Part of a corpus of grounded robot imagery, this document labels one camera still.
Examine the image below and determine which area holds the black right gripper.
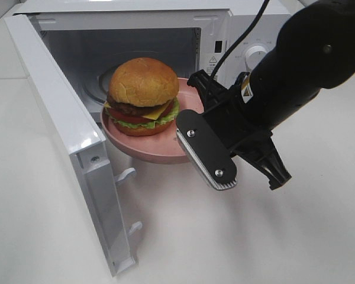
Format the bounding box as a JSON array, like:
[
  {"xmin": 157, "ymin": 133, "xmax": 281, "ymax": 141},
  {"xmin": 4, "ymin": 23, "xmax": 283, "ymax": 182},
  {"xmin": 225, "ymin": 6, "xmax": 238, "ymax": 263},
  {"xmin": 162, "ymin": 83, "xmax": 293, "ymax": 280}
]
[{"xmin": 176, "ymin": 70, "xmax": 291, "ymax": 191}]

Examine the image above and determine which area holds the pink round plate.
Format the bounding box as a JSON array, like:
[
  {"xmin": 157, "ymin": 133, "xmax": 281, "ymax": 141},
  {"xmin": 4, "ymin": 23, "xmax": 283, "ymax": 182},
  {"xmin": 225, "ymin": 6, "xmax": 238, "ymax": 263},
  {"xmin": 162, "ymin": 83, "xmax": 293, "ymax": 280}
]
[{"xmin": 101, "ymin": 78, "xmax": 204, "ymax": 164}]

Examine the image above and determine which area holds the burger with lettuce and cheese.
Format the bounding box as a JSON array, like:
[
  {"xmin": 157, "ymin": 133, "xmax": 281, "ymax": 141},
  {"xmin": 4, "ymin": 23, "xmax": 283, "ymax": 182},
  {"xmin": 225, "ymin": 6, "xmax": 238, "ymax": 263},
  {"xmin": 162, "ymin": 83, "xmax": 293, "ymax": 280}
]
[{"xmin": 104, "ymin": 57, "xmax": 180, "ymax": 137}]

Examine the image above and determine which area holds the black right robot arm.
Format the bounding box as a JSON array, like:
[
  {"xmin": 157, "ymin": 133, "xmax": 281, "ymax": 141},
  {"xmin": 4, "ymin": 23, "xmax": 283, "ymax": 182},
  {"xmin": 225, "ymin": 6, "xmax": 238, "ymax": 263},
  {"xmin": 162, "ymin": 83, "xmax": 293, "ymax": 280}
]
[{"xmin": 176, "ymin": 1, "xmax": 355, "ymax": 191}]

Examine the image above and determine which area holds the upper white microwave knob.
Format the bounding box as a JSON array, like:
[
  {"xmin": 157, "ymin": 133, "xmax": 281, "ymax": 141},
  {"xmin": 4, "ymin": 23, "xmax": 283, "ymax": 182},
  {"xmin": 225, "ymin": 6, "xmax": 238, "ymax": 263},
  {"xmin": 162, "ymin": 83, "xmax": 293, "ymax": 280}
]
[{"xmin": 244, "ymin": 44, "xmax": 267, "ymax": 71}]

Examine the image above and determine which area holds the glass microwave turntable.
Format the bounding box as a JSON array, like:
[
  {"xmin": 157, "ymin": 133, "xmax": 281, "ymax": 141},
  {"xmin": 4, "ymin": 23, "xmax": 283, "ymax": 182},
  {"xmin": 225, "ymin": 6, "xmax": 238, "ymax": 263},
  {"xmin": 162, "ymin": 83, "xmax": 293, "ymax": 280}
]
[{"xmin": 83, "ymin": 66, "xmax": 118, "ymax": 104}]

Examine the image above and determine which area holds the white microwave oven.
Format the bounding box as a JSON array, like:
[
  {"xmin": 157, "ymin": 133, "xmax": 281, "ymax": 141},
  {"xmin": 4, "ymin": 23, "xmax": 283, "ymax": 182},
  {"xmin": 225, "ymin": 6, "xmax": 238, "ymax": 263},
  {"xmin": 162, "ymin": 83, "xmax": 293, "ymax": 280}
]
[{"xmin": 11, "ymin": 1, "xmax": 289, "ymax": 120}]

